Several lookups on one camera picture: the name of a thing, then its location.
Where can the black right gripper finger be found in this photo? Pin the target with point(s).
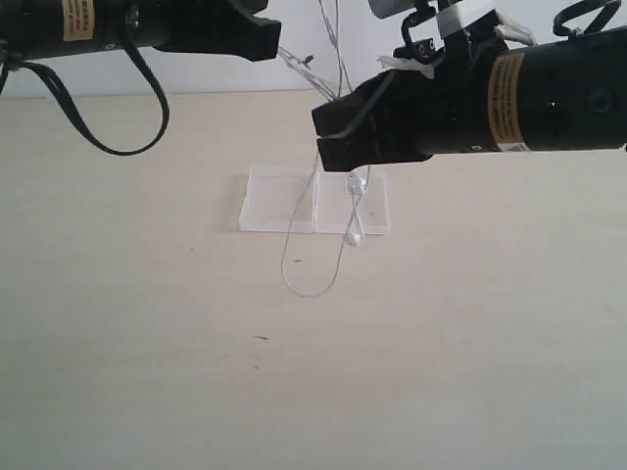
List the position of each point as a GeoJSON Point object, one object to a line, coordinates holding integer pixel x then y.
{"type": "Point", "coordinates": [388, 86]}
{"type": "Point", "coordinates": [371, 143]}

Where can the clear plastic open case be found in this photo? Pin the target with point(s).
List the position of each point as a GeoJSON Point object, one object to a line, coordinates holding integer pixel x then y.
{"type": "Point", "coordinates": [283, 198]}

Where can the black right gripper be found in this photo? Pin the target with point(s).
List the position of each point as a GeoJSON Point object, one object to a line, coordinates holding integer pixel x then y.
{"type": "Point", "coordinates": [564, 96]}

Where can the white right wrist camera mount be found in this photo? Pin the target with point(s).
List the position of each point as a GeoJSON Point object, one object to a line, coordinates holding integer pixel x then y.
{"type": "Point", "coordinates": [472, 18]}

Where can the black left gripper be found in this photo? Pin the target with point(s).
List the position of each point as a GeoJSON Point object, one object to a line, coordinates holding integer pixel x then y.
{"type": "Point", "coordinates": [44, 29]}

